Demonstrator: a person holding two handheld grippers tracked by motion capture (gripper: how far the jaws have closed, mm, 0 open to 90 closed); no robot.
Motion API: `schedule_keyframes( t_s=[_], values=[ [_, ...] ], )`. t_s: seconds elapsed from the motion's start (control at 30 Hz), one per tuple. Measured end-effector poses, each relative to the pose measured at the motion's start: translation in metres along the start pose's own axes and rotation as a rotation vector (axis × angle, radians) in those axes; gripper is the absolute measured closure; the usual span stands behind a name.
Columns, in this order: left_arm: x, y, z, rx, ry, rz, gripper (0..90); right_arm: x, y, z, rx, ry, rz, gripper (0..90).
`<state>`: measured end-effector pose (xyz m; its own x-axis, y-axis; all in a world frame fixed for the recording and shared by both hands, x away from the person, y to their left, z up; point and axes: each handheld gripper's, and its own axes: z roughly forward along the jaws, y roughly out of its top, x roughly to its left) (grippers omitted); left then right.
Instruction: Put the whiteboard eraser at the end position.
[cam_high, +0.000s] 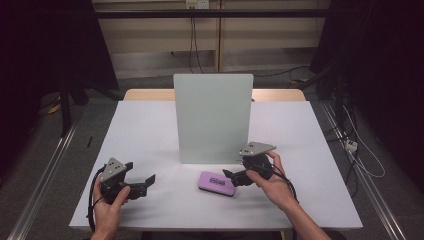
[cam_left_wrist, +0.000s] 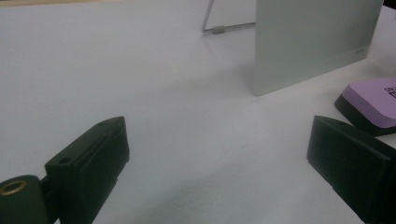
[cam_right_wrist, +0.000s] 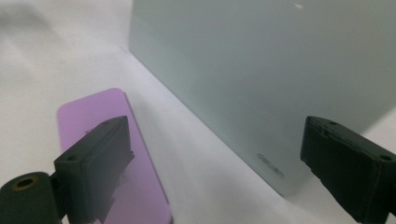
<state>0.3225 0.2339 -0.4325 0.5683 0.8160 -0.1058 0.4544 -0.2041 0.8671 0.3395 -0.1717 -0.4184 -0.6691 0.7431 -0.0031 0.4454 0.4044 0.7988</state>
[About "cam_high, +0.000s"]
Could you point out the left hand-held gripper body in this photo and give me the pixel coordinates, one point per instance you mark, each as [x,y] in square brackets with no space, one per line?
[113,170]

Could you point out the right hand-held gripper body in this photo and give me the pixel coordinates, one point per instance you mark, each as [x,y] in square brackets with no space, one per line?
[256,148]

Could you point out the purple whiteboard eraser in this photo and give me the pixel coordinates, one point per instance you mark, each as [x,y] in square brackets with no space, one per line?
[216,183]

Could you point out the pale green glass whiteboard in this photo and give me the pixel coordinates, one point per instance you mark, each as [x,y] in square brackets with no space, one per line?
[213,116]

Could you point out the person's right hand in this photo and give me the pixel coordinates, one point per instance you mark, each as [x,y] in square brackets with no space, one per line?
[278,188]

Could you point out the person's left hand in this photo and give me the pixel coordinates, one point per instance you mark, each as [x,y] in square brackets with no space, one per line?
[106,216]

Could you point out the white table cover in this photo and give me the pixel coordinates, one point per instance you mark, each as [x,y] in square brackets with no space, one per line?
[150,133]

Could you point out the wooden table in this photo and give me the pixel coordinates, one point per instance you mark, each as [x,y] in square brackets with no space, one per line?
[150,95]

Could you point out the white power strip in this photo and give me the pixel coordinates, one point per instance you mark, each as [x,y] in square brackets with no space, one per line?
[351,145]

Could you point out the black horizontal bar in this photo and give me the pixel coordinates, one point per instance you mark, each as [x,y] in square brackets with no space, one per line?
[200,13]

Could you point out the metal floor rail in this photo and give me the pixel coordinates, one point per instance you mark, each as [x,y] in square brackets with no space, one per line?
[366,186]
[40,186]

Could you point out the white wall outlet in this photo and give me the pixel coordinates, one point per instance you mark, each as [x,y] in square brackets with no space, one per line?
[197,4]

